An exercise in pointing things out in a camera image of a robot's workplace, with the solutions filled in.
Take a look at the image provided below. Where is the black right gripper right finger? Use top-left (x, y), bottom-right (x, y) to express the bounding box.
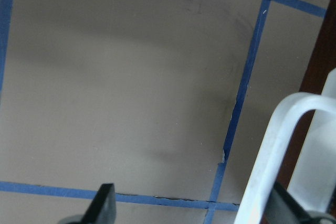
top-left (265, 182), bottom-right (314, 224)

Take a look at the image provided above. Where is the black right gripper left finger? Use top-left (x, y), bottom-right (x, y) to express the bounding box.
top-left (81, 183), bottom-right (116, 224)

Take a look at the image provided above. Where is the wooden drawer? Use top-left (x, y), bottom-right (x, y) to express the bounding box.
top-left (277, 0), bottom-right (335, 188)

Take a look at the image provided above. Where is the white plastic drawer handle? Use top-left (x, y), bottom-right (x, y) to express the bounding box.
top-left (235, 71), bottom-right (335, 223)

